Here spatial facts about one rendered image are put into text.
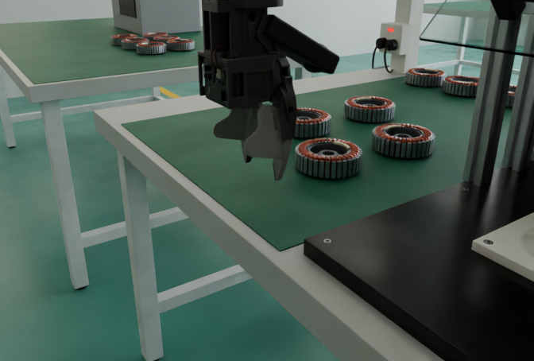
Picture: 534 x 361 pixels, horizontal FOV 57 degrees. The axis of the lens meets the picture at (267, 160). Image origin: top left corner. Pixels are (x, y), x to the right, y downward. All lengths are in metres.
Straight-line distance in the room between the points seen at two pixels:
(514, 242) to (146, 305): 1.04
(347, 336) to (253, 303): 1.24
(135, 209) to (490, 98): 0.87
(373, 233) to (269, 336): 1.04
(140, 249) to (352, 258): 0.85
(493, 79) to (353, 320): 0.39
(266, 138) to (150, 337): 1.03
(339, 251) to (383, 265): 0.05
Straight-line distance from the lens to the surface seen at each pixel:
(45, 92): 1.58
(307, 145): 0.84
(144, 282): 1.38
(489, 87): 0.75
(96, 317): 1.77
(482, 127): 0.77
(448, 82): 1.40
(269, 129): 0.56
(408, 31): 1.59
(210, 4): 0.53
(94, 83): 1.61
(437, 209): 0.69
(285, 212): 0.69
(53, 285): 1.97
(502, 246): 0.61
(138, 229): 1.30
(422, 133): 0.94
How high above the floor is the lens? 1.07
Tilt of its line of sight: 22 degrees down
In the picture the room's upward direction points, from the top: straight up
